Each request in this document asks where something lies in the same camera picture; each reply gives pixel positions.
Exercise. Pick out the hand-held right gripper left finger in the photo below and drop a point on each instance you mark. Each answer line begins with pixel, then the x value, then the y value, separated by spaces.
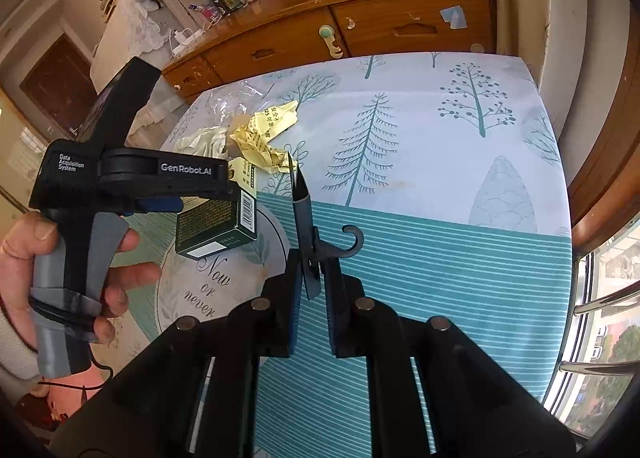
pixel 295 303

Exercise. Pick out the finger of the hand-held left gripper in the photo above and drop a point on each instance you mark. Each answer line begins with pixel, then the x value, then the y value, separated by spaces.
pixel 155 205

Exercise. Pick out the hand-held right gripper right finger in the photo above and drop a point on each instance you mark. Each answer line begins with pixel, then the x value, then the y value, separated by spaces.
pixel 334 308

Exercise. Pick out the green and cream carton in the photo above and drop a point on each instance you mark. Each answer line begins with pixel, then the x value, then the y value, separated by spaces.
pixel 215 223

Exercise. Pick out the dark box with hook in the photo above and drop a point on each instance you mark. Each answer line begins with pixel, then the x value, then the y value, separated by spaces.
pixel 302 218

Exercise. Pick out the person's left forearm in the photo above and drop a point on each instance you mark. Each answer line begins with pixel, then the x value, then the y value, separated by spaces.
pixel 12 353

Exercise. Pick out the person's left hand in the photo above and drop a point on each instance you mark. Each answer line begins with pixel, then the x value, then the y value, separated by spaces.
pixel 20 278

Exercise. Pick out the crumpled beige paper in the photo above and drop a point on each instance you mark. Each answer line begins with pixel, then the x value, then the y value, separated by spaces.
pixel 205 140

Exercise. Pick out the brown wooden door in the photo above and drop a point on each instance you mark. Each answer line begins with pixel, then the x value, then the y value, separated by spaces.
pixel 55 83

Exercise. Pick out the white refrigerator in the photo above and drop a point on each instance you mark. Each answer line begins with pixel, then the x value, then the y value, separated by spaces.
pixel 107 53

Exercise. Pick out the crumpled yellow paper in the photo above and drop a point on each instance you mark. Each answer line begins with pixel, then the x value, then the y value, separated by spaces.
pixel 260 138

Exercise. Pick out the clear plastic bag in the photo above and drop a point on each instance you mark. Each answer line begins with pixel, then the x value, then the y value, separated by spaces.
pixel 230 103

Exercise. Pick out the white power strip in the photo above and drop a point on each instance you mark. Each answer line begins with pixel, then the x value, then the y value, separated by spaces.
pixel 182 40

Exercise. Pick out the white lace cloth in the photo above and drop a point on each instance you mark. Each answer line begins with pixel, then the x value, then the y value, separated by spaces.
pixel 142 20

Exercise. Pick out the wooden sideboard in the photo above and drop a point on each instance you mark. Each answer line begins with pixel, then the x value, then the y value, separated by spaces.
pixel 300 13

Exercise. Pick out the green knob hook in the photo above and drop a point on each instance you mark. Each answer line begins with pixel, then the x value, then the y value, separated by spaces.
pixel 326 33

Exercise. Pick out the steel window railing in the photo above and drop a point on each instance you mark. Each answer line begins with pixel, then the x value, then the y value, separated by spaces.
pixel 605 300

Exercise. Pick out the blue sticker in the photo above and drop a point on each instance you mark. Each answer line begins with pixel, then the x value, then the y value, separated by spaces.
pixel 452 17

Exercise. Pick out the wooden window frame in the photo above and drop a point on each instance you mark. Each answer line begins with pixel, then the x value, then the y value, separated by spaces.
pixel 610 138

